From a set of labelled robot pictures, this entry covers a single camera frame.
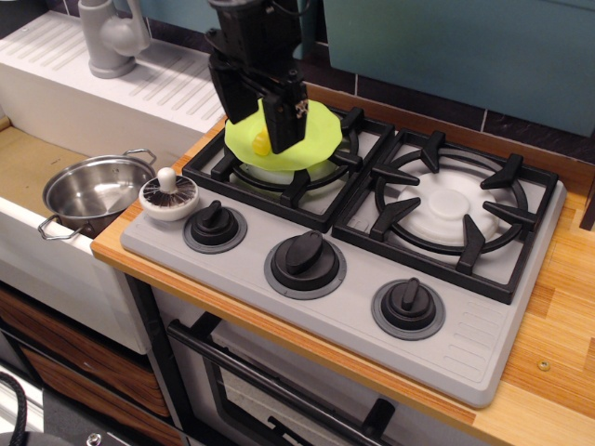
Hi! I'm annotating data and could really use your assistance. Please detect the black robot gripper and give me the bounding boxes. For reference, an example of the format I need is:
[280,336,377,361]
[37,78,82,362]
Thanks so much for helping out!
[206,1,309,154]

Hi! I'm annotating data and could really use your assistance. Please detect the white toy mushroom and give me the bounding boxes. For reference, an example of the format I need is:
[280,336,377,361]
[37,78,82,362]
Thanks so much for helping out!
[139,167,200,222]

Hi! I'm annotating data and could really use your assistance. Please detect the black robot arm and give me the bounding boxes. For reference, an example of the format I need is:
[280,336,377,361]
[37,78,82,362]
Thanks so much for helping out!
[205,1,309,154]

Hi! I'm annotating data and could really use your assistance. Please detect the lime green plate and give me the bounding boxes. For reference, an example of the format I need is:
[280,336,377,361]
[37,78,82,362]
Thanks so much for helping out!
[224,99,342,171]

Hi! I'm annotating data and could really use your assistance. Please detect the stainless steel pot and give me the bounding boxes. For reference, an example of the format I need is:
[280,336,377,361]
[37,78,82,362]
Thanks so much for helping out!
[38,149,156,241]

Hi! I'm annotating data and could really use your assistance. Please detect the white toy sink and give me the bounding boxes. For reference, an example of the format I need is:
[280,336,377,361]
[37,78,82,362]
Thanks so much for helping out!
[1,11,223,354]

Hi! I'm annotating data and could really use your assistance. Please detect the black left burner grate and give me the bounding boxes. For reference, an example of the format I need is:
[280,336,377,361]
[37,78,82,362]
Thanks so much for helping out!
[182,107,396,232]

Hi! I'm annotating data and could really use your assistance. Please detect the black burner grate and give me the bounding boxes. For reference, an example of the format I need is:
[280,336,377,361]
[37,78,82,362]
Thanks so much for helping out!
[333,130,566,304]
[182,107,396,232]

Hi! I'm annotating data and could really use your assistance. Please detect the black left stove knob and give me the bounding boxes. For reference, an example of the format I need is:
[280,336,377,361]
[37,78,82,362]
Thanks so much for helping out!
[183,200,247,255]

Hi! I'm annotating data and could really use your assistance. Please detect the black stove knob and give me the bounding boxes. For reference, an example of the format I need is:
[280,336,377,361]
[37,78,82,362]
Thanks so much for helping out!
[183,200,247,255]
[264,230,347,300]
[371,278,445,341]

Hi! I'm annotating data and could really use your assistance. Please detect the grey toy faucet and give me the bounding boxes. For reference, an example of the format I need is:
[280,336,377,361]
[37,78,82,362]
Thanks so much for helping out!
[78,0,151,79]

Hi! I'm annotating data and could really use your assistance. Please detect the black middle stove knob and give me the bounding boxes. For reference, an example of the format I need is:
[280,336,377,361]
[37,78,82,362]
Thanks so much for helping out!
[264,230,347,300]

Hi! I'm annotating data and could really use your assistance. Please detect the white right burner disc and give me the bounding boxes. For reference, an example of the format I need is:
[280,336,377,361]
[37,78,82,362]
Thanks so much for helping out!
[396,159,514,246]

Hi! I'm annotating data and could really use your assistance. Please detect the grey toy stove top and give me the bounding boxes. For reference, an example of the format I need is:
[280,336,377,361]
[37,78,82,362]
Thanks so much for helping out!
[121,168,538,407]

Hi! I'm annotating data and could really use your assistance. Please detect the black right burner grate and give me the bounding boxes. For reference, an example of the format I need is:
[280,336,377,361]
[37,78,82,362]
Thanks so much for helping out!
[333,130,566,304]

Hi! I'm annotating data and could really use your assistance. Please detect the black right stove knob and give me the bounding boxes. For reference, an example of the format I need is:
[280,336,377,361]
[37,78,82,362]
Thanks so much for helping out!
[371,278,445,341]

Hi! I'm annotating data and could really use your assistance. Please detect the toy oven door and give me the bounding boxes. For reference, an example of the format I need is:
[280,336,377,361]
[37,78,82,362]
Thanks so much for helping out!
[165,312,476,445]

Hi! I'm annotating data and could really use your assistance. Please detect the wooden drawer fronts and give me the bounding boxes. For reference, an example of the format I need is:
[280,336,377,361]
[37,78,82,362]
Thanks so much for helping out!
[1,283,182,445]

